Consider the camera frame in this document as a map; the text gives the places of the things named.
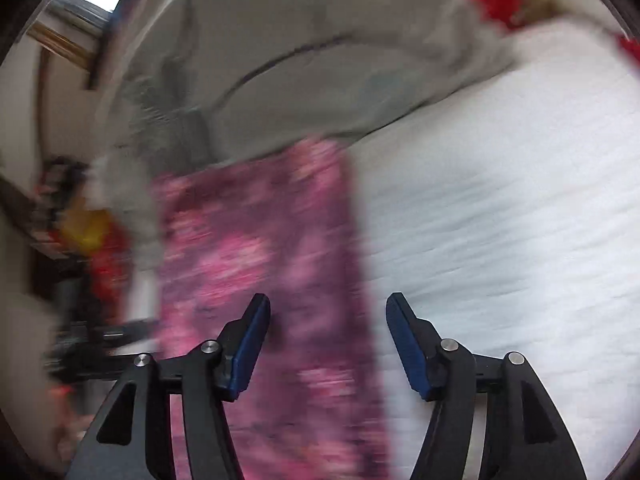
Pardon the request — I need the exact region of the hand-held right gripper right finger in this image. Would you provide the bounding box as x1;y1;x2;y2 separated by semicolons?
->
386;292;588;480

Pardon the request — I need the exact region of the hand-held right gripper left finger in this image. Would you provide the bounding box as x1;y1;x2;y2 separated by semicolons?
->
65;293;271;480

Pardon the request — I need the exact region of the purple floral garment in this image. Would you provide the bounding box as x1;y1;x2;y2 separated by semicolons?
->
152;139;391;480

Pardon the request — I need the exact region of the red and yellow cloth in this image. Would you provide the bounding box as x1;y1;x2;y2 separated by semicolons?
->
35;160;133;321

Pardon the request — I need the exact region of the white bed sheet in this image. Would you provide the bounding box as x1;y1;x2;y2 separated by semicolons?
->
350;20;640;480

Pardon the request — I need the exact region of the grey garment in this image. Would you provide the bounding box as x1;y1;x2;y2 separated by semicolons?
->
92;0;521;271

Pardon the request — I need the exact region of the gold wooden frame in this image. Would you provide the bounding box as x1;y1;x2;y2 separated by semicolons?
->
25;24;98;68

